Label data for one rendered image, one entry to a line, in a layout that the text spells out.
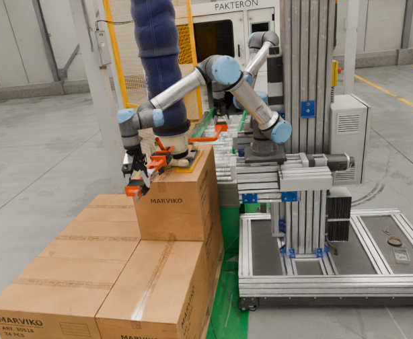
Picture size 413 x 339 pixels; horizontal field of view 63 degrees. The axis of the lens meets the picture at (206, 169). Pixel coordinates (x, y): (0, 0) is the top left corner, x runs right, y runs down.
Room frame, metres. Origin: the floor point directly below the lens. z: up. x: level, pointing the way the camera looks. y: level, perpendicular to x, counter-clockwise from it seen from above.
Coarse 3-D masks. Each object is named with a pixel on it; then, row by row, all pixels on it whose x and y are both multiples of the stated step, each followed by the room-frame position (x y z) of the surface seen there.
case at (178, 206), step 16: (208, 144) 2.25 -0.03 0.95; (208, 160) 2.01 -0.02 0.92; (160, 176) 1.78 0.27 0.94; (176, 176) 1.75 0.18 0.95; (192, 176) 1.73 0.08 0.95; (208, 176) 1.96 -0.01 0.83; (160, 192) 1.71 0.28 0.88; (176, 192) 1.69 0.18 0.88; (192, 192) 1.67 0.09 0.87; (208, 192) 1.91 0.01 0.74; (144, 208) 1.73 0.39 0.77; (160, 208) 1.71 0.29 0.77; (176, 208) 1.69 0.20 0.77; (192, 208) 1.67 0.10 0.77; (208, 208) 1.85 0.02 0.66; (144, 224) 1.74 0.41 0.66; (160, 224) 1.72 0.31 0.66; (176, 224) 1.69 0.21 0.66; (192, 224) 1.67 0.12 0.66; (208, 224) 1.80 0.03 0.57; (176, 240) 1.70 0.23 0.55; (192, 240) 1.68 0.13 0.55
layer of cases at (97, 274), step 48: (96, 240) 1.80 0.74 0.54; (144, 240) 1.74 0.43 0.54; (48, 288) 1.40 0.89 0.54; (96, 288) 1.36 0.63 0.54; (144, 288) 1.32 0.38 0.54; (192, 288) 1.35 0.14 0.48; (48, 336) 1.24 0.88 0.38; (96, 336) 1.18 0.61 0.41; (144, 336) 1.12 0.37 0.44; (192, 336) 1.24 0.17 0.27
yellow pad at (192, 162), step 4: (196, 152) 2.05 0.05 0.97; (200, 152) 2.05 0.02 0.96; (196, 156) 1.98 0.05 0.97; (200, 156) 2.02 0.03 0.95; (188, 160) 1.88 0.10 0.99; (192, 160) 1.91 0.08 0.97; (196, 160) 1.92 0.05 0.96; (192, 164) 1.86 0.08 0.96; (180, 168) 1.82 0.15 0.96; (184, 168) 1.81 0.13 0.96; (188, 168) 1.81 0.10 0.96; (192, 168) 1.80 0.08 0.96; (176, 172) 1.80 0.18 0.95; (180, 172) 1.80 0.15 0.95; (184, 172) 1.79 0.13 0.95; (188, 172) 1.79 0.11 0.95
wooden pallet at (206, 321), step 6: (222, 240) 2.21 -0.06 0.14; (222, 246) 2.18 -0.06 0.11; (222, 252) 2.16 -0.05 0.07; (222, 258) 2.14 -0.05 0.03; (216, 264) 1.93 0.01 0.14; (216, 270) 2.01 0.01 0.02; (216, 276) 1.94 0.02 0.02; (216, 282) 1.88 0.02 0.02; (216, 288) 1.84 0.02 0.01; (210, 294) 1.66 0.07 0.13; (210, 300) 1.64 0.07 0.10; (210, 306) 1.63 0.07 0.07; (210, 312) 1.61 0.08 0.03; (204, 318) 1.48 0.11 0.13; (204, 324) 1.53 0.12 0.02; (204, 330) 1.48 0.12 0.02; (204, 336) 1.44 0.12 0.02
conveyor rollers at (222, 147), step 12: (204, 132) 3.83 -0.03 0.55; (216, 132) 3.79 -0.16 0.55; (228, 132) 3.76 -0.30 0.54; (216, 144) 3.36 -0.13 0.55; (228, 144) 3.32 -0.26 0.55; (216, 156) 3.06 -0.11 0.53; (228, 156) 3.03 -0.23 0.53; (216, 168) 2.71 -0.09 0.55; (228, 168) 2.69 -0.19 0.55; (228, 180) 2.49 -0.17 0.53
